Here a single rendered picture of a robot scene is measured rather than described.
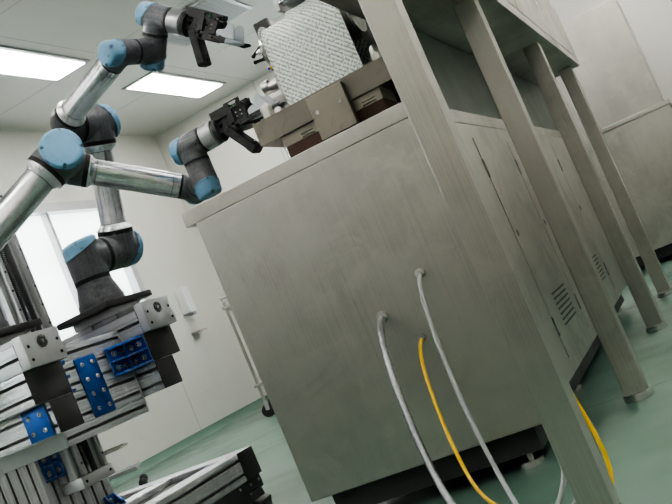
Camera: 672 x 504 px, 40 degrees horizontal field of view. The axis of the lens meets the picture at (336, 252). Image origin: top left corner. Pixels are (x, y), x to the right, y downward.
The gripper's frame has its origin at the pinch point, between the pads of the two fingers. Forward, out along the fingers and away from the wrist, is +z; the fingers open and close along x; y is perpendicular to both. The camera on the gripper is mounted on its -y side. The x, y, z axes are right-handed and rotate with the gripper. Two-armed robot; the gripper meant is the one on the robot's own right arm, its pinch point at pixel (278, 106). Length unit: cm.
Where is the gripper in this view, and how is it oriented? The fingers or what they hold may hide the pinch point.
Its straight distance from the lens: 258.0
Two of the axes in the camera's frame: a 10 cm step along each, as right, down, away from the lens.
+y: -3.9, -9.2, 0.6
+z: 8.5, -3.8, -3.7
